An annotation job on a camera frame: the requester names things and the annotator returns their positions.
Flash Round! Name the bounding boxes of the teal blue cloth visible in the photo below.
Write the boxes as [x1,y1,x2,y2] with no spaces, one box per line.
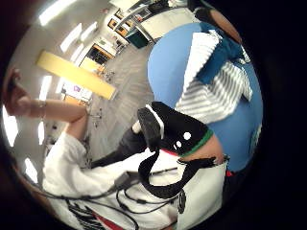
[195,21,245,86]

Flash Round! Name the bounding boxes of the white counter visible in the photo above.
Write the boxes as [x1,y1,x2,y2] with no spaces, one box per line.
[140,7,200,41]

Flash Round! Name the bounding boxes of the yellow ceiling panel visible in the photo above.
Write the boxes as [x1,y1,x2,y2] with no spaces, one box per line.
[35,50,118,101]

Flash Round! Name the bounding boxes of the round black strap knob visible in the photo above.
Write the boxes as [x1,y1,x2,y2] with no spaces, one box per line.
[177,190,187,215]

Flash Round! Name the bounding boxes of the dark teal cabinet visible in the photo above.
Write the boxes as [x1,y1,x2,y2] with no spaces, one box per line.
[125,28,151,50]

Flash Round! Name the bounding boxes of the grey cable connector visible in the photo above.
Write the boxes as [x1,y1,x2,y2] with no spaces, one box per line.
[113,172,140,192]

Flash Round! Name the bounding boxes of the wooden framed doorway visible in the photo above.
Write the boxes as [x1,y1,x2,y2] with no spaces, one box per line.
[79,43,113,73]

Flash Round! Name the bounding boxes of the white grey striped towel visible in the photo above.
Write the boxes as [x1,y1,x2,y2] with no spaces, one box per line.
[174,30,254,125]

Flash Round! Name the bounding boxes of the group of ceiling lights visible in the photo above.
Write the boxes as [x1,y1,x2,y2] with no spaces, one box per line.
[2,0,100,185]

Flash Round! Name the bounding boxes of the thin black cable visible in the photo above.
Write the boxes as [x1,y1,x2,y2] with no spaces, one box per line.
[65,198,141,230]
[115,188,181,216]

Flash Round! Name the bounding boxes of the thin wrist bracelet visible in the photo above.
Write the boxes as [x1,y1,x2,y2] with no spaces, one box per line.
[37,99,48,120]

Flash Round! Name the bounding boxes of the brown and black object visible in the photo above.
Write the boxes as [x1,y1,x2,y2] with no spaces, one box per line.
[193,6,243,44]

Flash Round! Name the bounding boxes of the orange framed wall pictures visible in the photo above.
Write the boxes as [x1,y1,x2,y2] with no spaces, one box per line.
[106,9,135,37]

